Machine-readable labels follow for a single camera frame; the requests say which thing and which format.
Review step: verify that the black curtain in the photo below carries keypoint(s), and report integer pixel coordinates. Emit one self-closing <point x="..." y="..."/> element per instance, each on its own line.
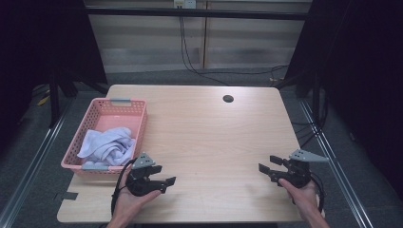
<point x="47" y="41"/>
<point x="364" y="79"/>

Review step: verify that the pink plastic basket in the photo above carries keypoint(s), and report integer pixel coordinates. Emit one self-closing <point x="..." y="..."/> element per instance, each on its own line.
<point x="107" y="120"/>

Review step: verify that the white wall socket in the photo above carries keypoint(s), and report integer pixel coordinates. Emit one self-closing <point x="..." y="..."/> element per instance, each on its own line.
<point x="184" y="3"/>

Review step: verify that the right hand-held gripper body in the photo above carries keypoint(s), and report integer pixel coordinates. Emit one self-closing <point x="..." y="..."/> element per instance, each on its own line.
<point x="297" y="172"/>

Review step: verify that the black horizontal metal bar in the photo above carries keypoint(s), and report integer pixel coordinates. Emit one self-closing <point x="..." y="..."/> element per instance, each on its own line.
<point x="196" y="14"/>

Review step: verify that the grey table grommet hole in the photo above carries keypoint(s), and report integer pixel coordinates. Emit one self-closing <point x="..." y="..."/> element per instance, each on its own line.
<point x="228" y="98"/>

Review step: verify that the person's left hand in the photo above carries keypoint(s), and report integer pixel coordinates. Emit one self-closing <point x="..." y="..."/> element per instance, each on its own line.
<point x="131" y="204"/>

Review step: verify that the person's right hand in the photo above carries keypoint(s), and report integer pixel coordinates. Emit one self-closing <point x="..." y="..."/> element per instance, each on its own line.
<point x="304" y="199"/>

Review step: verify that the white towel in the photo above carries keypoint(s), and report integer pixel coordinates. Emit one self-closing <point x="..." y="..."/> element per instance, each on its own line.
<point x="109" y="146"/>

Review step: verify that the black metal stand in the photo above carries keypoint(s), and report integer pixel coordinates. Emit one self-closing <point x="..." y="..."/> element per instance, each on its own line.
<point x="54" y="101"/>

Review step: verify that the black tape strip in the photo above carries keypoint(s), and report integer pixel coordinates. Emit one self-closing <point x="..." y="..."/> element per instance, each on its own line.
<point x="68" y="196"/>

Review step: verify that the silver floor rail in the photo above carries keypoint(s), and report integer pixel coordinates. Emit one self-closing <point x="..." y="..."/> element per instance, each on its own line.
<point x="34" y="158"/>
<point x="335" y="164"/>

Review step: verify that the yellow object on floor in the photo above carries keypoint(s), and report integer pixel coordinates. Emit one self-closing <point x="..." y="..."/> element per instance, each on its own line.
<point x="43" y="100"/>

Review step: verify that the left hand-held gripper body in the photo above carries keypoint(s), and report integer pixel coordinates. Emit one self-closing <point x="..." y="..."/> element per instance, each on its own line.
<point x="139" y="183"/>

